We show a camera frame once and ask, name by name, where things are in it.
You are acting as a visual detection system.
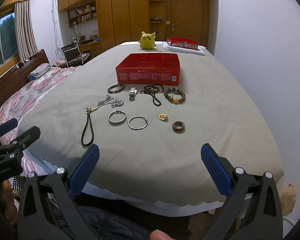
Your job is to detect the folded towels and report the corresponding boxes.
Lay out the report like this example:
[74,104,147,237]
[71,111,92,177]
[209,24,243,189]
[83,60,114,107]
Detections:
[28,64,51,80]

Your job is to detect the black tassel gold pendant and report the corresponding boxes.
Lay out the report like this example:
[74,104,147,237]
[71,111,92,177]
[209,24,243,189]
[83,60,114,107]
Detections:
[81,107,99,147]

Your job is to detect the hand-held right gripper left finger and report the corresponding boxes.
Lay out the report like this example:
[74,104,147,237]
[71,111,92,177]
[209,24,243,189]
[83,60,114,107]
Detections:
[17,144,100,240]

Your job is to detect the black chair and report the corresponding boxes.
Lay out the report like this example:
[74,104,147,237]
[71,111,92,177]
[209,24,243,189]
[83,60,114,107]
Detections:
[61,44,84,67]

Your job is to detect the silver chain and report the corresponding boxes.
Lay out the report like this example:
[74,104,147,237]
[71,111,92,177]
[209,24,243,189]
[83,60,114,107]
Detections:
[97,94,124,108]

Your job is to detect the person's left hand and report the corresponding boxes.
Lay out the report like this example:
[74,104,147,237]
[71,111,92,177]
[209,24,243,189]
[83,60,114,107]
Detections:
[1,180,18,227]

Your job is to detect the brown bead bracelet yellow bead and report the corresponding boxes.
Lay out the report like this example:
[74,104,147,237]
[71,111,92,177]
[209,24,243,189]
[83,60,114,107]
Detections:
[164,87,186,105]

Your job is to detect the window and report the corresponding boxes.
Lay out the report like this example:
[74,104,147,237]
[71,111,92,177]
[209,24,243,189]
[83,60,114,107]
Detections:
[0,12,19,73]

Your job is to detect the wooden wardrobe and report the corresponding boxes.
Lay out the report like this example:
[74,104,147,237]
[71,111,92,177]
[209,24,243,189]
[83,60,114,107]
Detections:
[58,0,218,55]

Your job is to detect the wooden desk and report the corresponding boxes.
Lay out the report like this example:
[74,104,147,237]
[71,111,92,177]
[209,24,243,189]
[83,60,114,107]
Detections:
[72,41,102,58]

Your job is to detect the brown ring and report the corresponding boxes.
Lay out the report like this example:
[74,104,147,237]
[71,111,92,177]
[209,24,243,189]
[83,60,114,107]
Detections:
[172,121,185,133]

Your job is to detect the wooden headboard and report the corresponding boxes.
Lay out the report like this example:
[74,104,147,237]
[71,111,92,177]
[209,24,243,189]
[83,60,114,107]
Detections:
[0,49,50,123]

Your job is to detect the person's right hand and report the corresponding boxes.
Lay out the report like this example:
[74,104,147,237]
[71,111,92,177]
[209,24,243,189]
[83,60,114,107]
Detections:
[150,230,174,240]

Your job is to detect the silver bangle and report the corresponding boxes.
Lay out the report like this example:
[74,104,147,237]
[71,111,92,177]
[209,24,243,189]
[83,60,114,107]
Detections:
[108,110,127,126]
[128,116,148,130]

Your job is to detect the black bead necklace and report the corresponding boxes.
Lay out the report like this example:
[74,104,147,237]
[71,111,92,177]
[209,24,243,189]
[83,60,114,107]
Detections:
[139,84,165,106]

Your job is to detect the red tin box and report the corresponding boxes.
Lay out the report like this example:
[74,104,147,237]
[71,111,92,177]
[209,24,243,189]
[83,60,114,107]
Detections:
[115,53,181,85]

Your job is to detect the brown paper bag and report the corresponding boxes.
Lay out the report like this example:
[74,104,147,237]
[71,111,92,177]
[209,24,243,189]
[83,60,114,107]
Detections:
[281,184,297,214]

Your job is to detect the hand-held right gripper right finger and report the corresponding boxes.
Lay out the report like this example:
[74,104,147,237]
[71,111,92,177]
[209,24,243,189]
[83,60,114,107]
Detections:
[201,143,283,240]

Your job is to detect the beige curtain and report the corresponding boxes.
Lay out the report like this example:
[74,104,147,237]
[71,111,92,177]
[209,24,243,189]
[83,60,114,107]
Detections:
[14,0,39,63]

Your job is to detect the checked cloth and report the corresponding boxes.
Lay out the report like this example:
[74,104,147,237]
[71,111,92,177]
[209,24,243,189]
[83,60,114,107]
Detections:
[12,175,28,200]

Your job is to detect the pink floral quilt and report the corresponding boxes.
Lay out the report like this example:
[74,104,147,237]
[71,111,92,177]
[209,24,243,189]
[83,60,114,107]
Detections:
[0,66,83,143]

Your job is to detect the red printed box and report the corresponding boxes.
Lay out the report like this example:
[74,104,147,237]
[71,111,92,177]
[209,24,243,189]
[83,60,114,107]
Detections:
[167,36,199,50]

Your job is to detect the wooden door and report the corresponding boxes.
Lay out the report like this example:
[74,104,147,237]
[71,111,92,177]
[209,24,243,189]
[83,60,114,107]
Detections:
[165,0,210,48]

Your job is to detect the dark multicolour bead bracelet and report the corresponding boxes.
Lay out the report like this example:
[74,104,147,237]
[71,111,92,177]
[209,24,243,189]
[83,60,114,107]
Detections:
[107,84,125,94]

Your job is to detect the white cable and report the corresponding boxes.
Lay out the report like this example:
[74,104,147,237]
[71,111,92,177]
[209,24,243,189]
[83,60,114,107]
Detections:
[282,215,295,227]

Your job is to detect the wooden bookshelf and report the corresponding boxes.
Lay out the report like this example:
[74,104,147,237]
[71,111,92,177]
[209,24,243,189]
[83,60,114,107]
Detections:
[67,1,98,28]

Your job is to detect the yellow plush toy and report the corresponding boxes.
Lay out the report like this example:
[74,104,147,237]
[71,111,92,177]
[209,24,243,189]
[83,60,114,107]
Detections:
[137,31,157,50]

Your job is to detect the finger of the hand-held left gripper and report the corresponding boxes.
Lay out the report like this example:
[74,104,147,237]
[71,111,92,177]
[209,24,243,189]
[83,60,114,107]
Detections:
[0,118,18,138]
[0,126,41,159]

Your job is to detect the white folded cloth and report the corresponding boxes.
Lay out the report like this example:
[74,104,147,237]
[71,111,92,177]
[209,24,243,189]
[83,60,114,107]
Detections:
[162,42,206,56]

